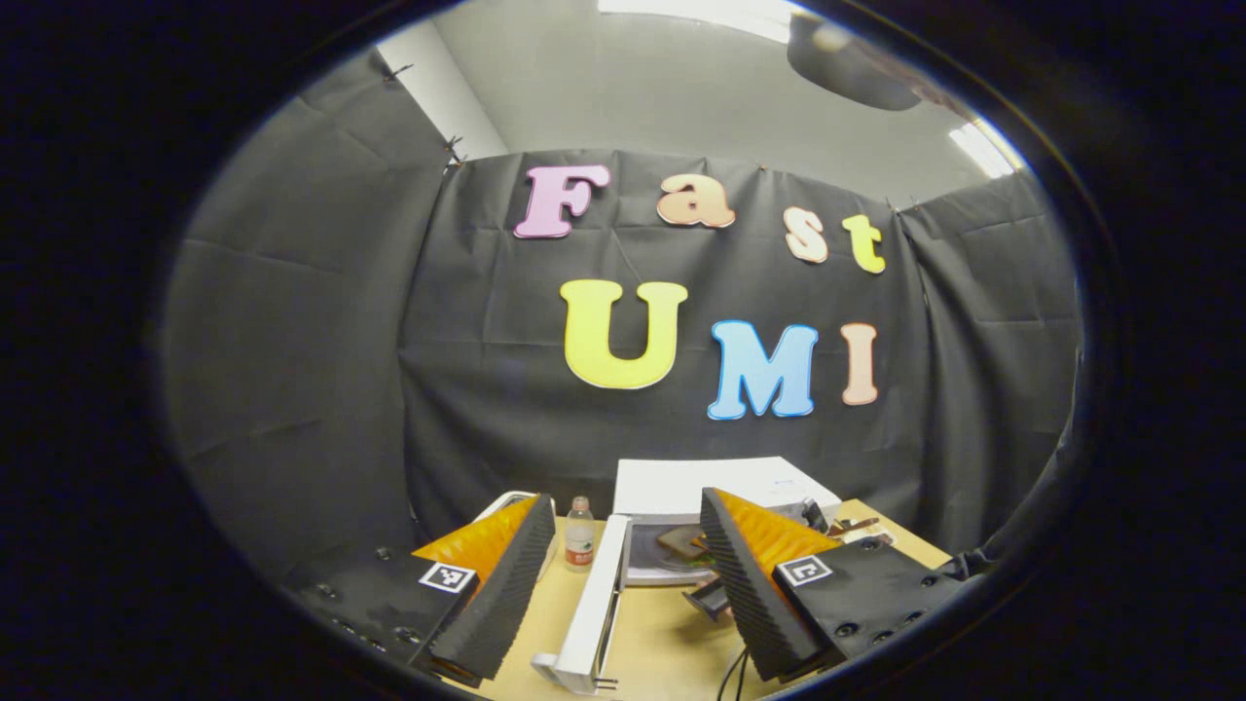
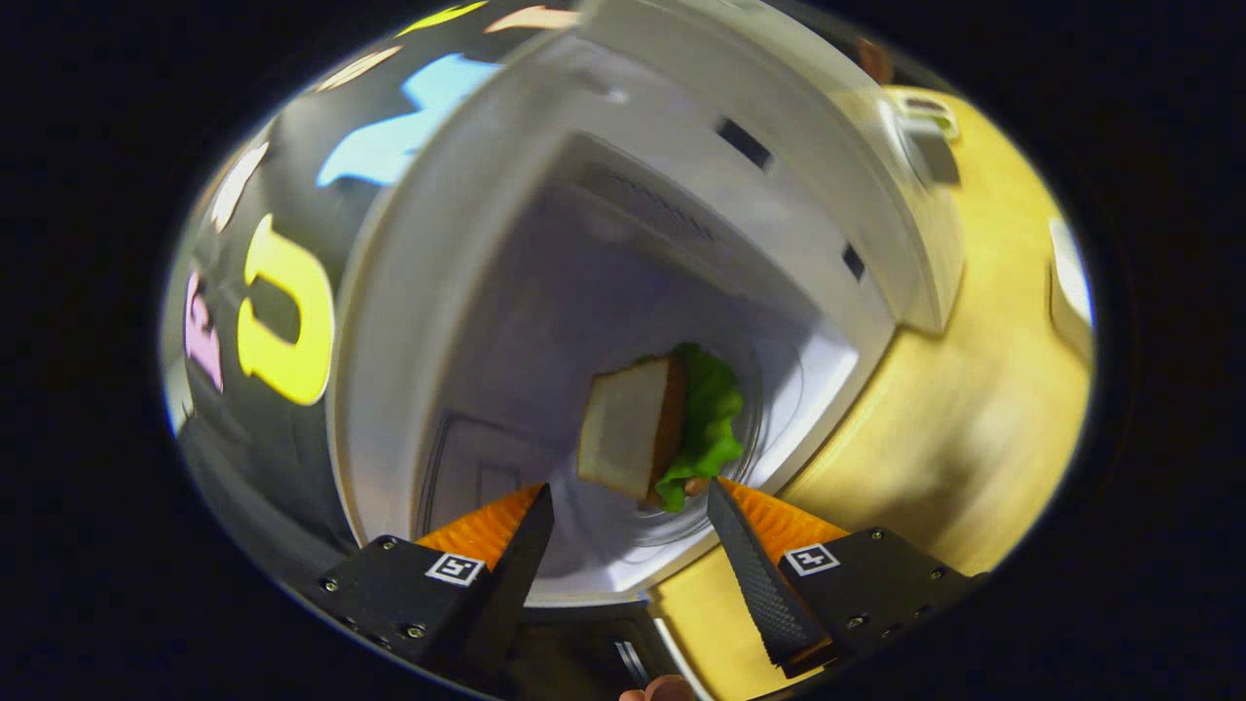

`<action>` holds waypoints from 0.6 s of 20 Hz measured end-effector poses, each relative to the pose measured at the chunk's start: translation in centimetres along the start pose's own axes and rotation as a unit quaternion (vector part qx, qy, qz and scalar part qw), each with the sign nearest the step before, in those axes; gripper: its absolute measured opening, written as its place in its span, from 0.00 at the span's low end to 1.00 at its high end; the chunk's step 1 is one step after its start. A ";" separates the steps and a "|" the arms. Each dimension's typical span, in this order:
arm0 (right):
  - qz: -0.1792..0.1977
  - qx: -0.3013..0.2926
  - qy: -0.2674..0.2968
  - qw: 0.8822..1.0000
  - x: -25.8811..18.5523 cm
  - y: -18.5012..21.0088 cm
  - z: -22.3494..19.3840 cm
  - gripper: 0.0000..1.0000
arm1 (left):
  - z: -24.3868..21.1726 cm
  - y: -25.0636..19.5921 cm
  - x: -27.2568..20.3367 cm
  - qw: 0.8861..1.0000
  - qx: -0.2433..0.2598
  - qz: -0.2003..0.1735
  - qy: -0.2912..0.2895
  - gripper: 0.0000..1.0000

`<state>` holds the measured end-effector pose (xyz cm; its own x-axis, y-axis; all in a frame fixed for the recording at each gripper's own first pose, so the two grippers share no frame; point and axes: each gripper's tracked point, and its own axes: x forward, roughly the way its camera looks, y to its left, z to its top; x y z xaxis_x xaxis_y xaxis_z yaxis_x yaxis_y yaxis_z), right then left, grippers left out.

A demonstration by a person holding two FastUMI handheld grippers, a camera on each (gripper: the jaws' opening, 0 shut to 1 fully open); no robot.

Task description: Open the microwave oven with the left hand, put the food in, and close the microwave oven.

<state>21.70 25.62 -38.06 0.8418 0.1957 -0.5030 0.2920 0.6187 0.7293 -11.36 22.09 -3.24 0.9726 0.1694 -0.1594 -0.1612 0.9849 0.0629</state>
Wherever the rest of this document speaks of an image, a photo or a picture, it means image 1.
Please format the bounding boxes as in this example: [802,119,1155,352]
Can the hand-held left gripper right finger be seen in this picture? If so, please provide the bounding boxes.
[699,487,970,683]

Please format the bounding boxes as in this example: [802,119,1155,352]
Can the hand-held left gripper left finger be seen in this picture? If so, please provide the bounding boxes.
[282,492,558,687]

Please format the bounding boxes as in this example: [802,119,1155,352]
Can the lettuce sandwich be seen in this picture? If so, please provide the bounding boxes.
[657,524,712,562]

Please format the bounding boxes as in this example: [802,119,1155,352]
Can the white microwave oven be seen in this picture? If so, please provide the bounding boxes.
[531,456,843,695]

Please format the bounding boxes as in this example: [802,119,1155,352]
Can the clear plastic water bottle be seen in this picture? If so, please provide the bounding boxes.
[565,496,596,571]

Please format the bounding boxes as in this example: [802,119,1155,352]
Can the white toaster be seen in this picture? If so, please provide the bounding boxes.
[474,490,559,575]

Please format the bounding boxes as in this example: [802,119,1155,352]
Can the black backdrop cloth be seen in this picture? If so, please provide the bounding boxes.
[161,49,1083,585]

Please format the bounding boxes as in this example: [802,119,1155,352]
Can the small ceiling light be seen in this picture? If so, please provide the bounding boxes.
[949,119,1025,179]

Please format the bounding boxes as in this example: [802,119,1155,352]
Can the dark blurred round object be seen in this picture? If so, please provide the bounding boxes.
[787,12,924,111]

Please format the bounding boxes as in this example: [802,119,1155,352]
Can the thin black cable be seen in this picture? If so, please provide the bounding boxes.
[716,646,752,701]

